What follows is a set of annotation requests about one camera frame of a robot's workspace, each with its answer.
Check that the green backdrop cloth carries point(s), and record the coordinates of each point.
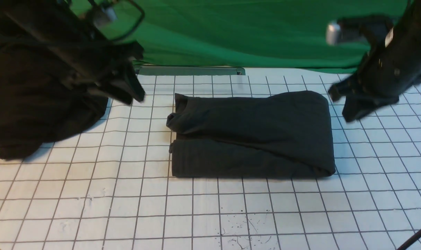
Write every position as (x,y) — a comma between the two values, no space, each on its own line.
(252,33)

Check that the white grid-pattern table mat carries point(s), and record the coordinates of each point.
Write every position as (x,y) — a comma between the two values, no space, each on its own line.
(111,187)

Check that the black crumpled garment pile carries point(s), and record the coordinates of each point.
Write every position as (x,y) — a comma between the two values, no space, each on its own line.
(35,106)

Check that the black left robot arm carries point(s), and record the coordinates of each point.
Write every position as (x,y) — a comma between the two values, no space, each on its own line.
(6,5)

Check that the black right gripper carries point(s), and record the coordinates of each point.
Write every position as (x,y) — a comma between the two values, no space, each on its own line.
(388,70)

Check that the gray metal bar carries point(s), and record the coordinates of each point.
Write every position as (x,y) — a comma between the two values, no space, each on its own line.
(154,70)

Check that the gray long-sleeve top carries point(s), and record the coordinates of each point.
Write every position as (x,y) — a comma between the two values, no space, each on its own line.
(284,136)

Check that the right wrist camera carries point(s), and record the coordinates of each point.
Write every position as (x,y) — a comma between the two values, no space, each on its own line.
(371,28)

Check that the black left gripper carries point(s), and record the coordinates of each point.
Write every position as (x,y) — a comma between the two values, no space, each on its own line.
(102,65)

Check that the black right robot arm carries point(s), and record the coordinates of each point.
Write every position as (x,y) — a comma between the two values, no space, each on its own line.
(409,24)

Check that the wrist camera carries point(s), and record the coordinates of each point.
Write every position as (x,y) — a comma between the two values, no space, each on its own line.
(101,14)
(371,28)

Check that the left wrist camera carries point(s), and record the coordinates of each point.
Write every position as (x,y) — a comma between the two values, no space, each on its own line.
(101,14)

